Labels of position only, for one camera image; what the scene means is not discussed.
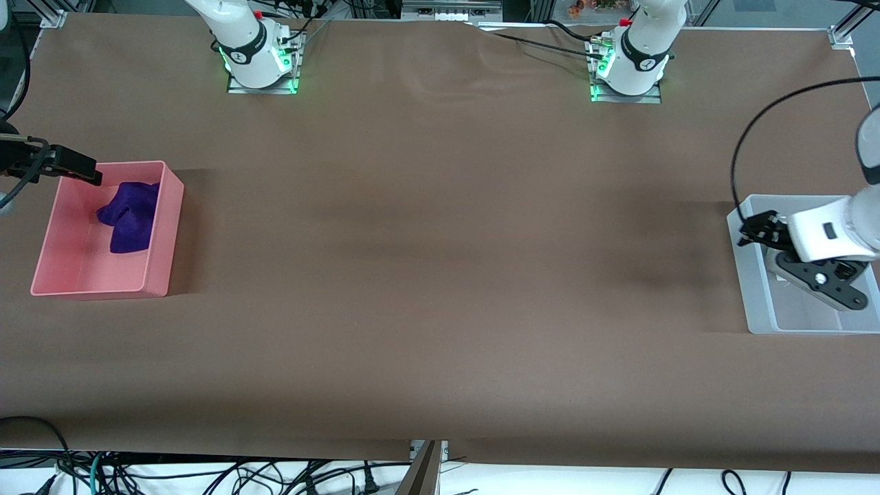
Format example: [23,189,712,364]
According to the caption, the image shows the pink plastic bin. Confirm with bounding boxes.
[30,160,185,298]

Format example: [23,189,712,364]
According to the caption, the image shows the black looped floor cable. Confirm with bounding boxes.
[0,415,73,475]

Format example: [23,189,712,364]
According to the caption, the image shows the clear plastic bin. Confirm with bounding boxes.
[727,195,880,335]

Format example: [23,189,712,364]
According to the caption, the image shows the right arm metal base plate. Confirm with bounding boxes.
[227,31,303,95]

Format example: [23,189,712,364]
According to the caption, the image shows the purple microfibre cloth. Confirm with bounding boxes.
[96,181,160,254]

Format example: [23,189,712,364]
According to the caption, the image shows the black cable on table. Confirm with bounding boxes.
[467,21,606,59]

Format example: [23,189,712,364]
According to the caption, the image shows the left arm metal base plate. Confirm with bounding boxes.
[588,34,664,104]

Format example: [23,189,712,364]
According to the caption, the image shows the grey power strip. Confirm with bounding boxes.
[402,0,503,21]

